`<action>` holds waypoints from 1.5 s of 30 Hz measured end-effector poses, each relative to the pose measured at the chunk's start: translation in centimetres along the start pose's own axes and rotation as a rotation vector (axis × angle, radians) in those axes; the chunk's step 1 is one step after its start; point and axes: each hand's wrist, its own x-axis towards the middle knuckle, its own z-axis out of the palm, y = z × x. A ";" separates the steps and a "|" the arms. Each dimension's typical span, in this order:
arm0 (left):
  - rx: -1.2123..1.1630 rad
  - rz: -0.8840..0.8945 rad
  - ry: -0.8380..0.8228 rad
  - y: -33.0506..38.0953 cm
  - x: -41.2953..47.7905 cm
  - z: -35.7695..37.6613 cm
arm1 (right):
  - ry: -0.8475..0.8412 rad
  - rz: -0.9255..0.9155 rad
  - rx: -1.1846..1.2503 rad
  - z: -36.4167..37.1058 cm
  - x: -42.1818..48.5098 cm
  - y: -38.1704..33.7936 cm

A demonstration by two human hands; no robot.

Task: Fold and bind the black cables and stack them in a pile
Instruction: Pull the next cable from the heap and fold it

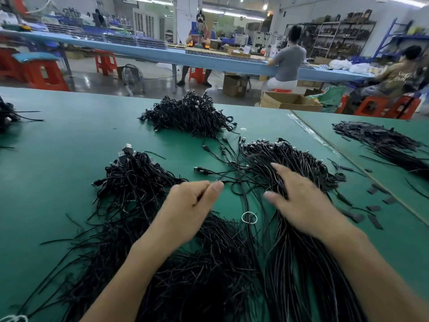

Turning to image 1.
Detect person's left hand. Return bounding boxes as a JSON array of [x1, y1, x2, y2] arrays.
[[144, 181, 225, 255]]

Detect person's right hand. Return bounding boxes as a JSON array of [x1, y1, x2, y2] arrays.
[[263, 163, 356, 244]]

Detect pile of white bags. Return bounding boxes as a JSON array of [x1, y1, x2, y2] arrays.
[[330, 59, 373, 75]]

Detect green bag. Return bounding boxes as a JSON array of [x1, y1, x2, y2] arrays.
[[311, 85, 348, 113]]

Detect blue metal rack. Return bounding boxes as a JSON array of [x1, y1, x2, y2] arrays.
[[374, 18, 429, 61]]

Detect long blue workbench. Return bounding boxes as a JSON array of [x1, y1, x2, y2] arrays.
[[0, 30, 376, 85]]

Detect metal storage shelf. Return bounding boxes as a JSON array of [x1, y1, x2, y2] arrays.
[[298, 11, 376, 61]]

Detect heap of black cables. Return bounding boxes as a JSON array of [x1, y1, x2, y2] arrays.
[[139, 91, 237, 138], [0, 96, 43, 128]]

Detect red plastic stool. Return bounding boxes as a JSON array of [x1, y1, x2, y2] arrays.
[[354, 96, 422, 120], [94, 50, 118, 76], [189, 68, 206, 85], [0, 48, 21, 82]]

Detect open cardboard box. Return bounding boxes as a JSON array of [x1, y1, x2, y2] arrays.
[[260, 92, 324, 111]]

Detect small cardboard box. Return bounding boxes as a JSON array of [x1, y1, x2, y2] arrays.
[[223, 74, 250, 98]]

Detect white pillar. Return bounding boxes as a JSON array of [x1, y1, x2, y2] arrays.
[[176, 0, 200, 44]]

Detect small cluster of knotted cables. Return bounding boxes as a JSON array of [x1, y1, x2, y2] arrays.
[[93, 144, 189, 215]]

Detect grey floor fan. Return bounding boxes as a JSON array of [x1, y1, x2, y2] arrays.
[[119, 64, 146, 97]]

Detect spread of straight black cables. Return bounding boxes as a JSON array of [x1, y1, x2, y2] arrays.
[[332, 120, 429, 182]]

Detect bundle of long black cables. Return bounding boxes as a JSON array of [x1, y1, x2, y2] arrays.
[[194, 137, 368, 322]]

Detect red stool with blue seat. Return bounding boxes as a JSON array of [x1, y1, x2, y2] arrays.
[[12, 52, 71, 92]]

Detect person's right forearm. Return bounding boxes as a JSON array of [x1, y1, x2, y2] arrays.
[[332, 228, 429, 322]]

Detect person's left forearm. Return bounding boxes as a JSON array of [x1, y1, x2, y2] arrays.
[[80, 241, 165, 322]]

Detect scattered dark tie pieces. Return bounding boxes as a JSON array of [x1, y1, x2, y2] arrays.
[[328, 159, 396, 230]]

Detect pile of black cables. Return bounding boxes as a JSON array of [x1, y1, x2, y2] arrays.
[[20, 145, 265, 322]]

